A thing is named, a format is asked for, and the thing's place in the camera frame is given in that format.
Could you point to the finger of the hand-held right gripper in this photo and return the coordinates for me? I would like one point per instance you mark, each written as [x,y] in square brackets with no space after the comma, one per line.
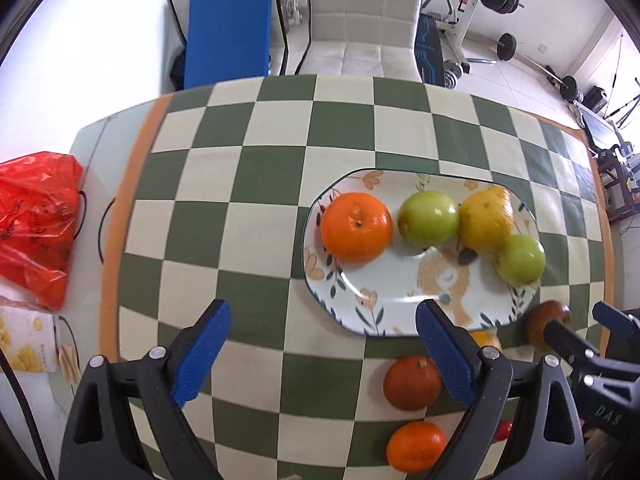
[570,342]
[612,316]

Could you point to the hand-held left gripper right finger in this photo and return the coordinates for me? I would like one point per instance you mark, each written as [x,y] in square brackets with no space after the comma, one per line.
[445,350]

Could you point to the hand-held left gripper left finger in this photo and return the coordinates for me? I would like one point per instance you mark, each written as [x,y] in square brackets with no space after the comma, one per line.
[202,350]

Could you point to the brown round fruit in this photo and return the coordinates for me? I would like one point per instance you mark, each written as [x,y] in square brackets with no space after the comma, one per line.
[542,317]

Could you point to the yellow-orange citrus fruit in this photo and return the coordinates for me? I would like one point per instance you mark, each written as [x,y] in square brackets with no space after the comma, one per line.
[486,339]

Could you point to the dark orange round fruit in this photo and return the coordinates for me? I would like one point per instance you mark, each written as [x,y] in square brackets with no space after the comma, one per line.
[407,382]

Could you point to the floral oval ceramic plate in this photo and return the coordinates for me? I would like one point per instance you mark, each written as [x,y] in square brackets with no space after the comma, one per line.
[390,290]

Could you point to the small red fruit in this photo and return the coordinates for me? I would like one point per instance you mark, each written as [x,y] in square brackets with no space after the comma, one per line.
[504,430]

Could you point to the orange tangerine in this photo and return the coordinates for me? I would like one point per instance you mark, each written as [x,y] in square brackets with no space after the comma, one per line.
[356,227]
[415,447]

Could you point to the green apple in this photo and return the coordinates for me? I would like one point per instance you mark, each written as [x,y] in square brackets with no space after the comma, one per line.
[520,259]
[429,219]

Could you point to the small cracker packet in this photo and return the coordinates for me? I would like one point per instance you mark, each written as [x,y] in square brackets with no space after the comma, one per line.
[69,362]

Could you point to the yellow citrus fruit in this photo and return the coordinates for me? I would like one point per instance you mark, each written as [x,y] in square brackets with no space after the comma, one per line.
[485,220]

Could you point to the dark cluttered shelf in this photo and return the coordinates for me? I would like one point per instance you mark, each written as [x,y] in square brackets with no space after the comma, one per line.
[617,175]

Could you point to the green checkered tablecloth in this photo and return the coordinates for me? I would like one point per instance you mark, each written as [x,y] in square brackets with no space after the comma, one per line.
[250,210]

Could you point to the yellow snack packet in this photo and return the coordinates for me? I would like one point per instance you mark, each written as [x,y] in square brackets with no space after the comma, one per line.
[25,345]

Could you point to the red plastic bag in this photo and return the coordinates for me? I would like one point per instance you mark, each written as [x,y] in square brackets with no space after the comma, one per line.
[35,220]

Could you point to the black speaker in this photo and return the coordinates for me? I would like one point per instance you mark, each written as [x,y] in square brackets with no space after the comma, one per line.
[596,98]

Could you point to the dumbbell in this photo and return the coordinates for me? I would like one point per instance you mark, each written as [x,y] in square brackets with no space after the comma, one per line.
[454,75]

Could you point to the black bag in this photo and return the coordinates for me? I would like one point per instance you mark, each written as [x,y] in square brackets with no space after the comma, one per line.
[176,72]

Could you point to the barbell with small plates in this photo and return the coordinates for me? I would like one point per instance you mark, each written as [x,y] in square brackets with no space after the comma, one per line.
[506,46]

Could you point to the black blue weight bench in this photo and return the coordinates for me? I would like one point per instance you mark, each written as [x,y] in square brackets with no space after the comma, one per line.
[429,50]

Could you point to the blue board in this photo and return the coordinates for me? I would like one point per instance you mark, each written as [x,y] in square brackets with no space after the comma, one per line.
[227,30]

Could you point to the white padded chair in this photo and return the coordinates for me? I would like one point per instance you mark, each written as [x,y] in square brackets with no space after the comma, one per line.
[360,20]

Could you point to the white barbell rack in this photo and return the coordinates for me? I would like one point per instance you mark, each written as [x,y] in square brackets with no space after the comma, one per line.
[470,5]

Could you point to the small white fan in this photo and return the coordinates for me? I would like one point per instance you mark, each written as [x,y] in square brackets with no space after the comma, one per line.
[291,7]

